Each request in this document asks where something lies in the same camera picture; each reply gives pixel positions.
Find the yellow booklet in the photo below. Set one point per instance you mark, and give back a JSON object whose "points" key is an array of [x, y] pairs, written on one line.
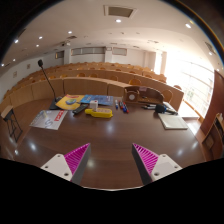
{"points": [[68, 101]]}

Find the white notebook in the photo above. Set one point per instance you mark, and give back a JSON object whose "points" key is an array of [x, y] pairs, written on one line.
{"points": [[172, 121]]}

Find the rows of wooden lecture seats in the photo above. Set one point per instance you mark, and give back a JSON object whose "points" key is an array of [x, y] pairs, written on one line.
{"points": [[86, 86]]}

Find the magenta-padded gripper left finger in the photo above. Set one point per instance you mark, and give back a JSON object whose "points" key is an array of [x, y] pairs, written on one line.
{"points": [[60, 165]]}

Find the large bright window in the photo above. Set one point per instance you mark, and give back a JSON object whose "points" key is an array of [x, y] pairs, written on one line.
{"points": [[191, 83]]}

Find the black remote control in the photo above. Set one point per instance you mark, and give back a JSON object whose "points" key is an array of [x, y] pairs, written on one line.
{"points": [[80, 109]]}

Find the wooden shelf unit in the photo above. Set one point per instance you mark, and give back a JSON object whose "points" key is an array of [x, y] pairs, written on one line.
{"points": [[215, 136]]}

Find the small ceiling air vent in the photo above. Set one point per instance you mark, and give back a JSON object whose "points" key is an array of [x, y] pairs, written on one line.
{"points": [[210, 47]]}

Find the clear plastic bag, red label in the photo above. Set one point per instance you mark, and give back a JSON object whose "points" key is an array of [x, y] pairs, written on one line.
{"points": [[48, 120]]}

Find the blue booklet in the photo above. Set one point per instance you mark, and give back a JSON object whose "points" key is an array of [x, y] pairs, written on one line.
{"points": [[100, 99]]}

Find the black metal frame stand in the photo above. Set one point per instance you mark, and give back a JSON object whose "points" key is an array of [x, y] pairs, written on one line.
{"points": [[11, 123]]}

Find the black marker pen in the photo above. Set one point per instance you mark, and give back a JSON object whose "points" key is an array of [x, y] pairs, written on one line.
{"points": [[148, 105], [150, 108]]}

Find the blue whiteboard marker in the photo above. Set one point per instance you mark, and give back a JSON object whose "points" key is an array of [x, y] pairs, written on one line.
{"points": [[116, 104]]}

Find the white charger with red switch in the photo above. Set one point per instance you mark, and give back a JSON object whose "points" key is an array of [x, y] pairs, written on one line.
{"points": [[94, 105]]}

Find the wooden desk organizer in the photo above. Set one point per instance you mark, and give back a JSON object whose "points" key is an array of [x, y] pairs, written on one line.
{"points": [[131, 96]]}

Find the ceiling projector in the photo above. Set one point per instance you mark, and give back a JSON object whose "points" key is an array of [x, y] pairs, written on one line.
{"points": [[66, 43]]}

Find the recessed ceiling lights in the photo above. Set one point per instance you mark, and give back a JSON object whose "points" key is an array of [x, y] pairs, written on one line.
{"points": [[118, 20]]}

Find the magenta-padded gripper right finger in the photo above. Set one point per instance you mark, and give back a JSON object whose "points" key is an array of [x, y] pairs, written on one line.
{"points": [[163, 166]]}

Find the black gooseneck desk microphone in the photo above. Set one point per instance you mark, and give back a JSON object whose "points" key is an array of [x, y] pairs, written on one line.
{"points": [[54, 104]]}

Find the large ceiling air vent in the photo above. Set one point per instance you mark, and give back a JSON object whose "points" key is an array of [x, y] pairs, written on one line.
{"points": [[120, 11]]}

